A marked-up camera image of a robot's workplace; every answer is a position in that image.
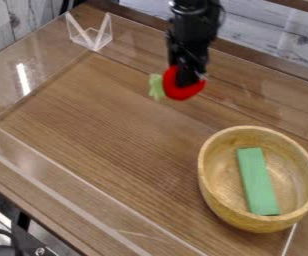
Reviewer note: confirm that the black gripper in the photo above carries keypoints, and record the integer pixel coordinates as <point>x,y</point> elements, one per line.
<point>191,32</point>

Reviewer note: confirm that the red plush fruit green leaf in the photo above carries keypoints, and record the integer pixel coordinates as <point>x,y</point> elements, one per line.
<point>171,85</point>

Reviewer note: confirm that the wooden bowl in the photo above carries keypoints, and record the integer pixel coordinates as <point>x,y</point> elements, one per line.
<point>219,179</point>

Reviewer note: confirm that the green rectangular block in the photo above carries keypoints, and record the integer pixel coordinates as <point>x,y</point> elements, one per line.
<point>256,182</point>

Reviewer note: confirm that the clear acrylic corner bracket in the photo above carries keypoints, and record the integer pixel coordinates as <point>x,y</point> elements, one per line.
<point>90,38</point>

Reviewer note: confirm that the clear acrylic front wall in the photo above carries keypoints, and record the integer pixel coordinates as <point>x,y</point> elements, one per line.
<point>94,222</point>

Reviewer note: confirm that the black table leg bracket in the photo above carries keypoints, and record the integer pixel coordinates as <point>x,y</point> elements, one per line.
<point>28,244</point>

